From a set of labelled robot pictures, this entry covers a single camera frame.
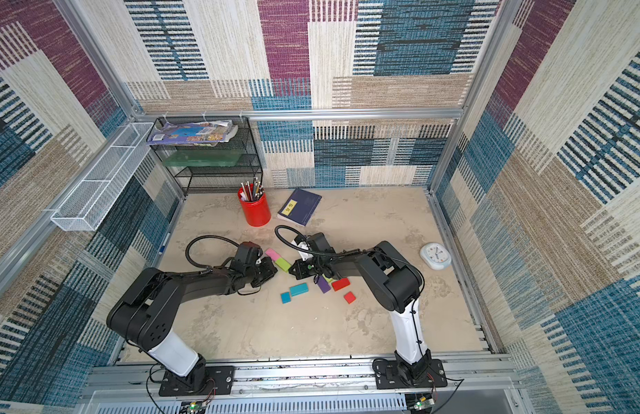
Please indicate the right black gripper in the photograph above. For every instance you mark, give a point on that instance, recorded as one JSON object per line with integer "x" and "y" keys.
{"x": 304, "y": 266}

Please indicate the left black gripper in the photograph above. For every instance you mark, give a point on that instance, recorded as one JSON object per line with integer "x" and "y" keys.
{"x": 271, "y": 270}

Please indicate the pink long block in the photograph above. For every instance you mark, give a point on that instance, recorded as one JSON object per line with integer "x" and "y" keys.
{"x": 273, "y": 255}

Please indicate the light green long block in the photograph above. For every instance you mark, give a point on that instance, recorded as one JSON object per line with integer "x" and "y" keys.
{"x": 283, "y": 264}

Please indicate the teal long block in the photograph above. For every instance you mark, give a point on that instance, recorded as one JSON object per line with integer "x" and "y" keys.
{"x": 299, "y": 289}

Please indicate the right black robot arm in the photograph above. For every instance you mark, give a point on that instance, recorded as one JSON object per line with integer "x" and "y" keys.
{"x": 394, "y": 282}

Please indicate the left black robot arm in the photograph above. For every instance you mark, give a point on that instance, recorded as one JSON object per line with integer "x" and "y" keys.
{"x": 145, "y": 314}

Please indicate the purple block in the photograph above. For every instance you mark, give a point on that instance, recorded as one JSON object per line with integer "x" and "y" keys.
{"x": 323, "y": 285}

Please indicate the red long block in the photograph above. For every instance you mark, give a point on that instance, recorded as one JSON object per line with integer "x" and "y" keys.
{"x": 340, "y": 284}

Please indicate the dark blue notebook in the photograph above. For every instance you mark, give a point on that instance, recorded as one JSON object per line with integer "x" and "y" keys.
{"x": 299, "y": 207}

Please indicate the small red cube block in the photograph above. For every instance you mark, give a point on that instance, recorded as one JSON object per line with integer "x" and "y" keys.
{"x": 349, "y": 297}

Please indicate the red ribbed pencil cup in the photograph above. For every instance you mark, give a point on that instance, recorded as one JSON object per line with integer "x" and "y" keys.
{"x": 256, "y": 213}

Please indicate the pencils in cup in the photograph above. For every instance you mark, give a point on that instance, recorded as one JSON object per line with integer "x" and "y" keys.
{"x": 252, "y": 191}

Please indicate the black mesh shelf rack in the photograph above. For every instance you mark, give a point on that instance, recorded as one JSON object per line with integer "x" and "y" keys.
{"x": 195, "y": 180}

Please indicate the green folder in rack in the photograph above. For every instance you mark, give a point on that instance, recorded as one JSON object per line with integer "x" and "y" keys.
{"x": 204, "y": 158}

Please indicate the colourful magazine on rack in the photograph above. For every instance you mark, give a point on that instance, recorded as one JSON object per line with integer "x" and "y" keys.
{"x": 204, "y": 134}

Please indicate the blue pen by wall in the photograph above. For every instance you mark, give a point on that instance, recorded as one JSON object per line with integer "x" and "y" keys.
{"x": 162, "y": 248}

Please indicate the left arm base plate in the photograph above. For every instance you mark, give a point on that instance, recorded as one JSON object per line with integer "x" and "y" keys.
{"x": 214, "y": 379}

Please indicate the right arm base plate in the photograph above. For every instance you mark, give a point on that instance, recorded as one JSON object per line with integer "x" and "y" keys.
{"x": 394, "y": 374}

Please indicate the white wire wall basket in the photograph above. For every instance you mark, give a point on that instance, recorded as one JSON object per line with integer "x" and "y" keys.
{"x": 86, "y": 207}

